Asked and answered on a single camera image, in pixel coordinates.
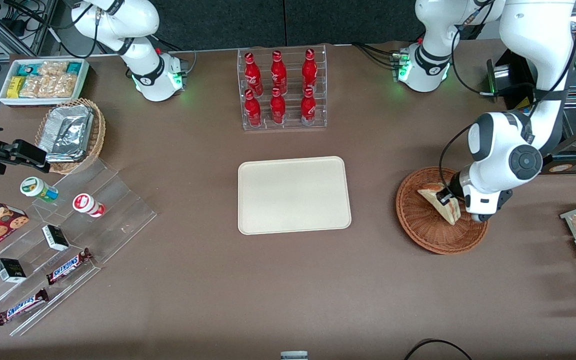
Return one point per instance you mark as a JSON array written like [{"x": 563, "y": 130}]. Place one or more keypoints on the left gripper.
[{"x": 453, "y": 191}]

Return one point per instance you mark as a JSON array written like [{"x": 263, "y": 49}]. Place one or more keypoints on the triangular sandwich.
[{"x": 430, "y": 196}]

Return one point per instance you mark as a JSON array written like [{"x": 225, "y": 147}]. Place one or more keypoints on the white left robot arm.
[{"x": 498, "y": 145}]

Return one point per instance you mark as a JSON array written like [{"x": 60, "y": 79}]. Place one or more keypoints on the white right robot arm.
[{"x": 150, "y": 75}]

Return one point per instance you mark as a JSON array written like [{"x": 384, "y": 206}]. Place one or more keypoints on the silver foil tray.
[{"x": 65, "y": 132}]

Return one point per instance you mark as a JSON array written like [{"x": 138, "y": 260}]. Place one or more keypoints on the round brown wicker basket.
[{"x": 428, "y": 232}]

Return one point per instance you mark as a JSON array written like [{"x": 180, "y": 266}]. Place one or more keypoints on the tan wicker basket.
[{"x": 99, "y": 135}]

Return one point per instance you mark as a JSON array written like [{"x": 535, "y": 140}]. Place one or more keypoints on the beige plastic tray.
[{"x": 293, "y": 195}]

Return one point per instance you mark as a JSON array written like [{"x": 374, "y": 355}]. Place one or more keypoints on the green lid yogurt cup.
[{"x": 35, "y": 187}]

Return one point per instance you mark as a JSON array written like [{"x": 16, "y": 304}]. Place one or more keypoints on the white rectangular snack bin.
[{"x": 43, "y": 102}]

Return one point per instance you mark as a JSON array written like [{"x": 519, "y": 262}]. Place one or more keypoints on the clear cracker bag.
[
  {"x": 53, "y": 68},
  {"x": 58, "y": 86},
  {"x": 30, "y": 87}
]

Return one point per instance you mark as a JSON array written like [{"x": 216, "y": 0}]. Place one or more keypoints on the red lid yogurt cup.
[{"x": 85, "y": 204}]

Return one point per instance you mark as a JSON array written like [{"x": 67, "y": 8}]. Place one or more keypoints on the yellow snack bar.
[{"x": 16, "y": 87}]

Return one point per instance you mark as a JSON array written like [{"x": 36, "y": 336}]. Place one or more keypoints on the small black box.
[
  {"x": 55, "y": 238},
  {"x": 10, "y": 270}
]

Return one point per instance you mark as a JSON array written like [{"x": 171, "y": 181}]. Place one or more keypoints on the teal snack pack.
[
  {"x": 73, "y": 67},
  {"x": 29, "y": 69}
]

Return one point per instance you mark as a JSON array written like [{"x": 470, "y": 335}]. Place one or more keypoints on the clear acrylic stepped shelf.
[{"x": 118, "y": 220}]

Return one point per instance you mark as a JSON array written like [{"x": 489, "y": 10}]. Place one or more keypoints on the snickers chocolate bar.
[
  {"x": 68, "y": 267},
  {"x": 22, "y": 307}
]

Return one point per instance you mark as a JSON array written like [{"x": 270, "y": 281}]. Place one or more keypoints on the red cola bottle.
[
  {"x": 278, "y": 72},
  {"x": 253, "y": 110},
  {"x": 253, "y": 72},
  {"x": 308, "y": 109},
  {"x": 309, "y": 70},
  {"x": 277, "y": 109}
]

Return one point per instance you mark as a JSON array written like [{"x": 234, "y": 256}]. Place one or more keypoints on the clear acrylic bottle rack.
[{"x": 290, "y": 122}]

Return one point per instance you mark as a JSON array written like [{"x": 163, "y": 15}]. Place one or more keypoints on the small grey device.
[{"x": 294, "y": 356}]

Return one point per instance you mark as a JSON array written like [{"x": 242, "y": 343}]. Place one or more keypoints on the aluminium frame rack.
[{"x": 28, "y": 30}]

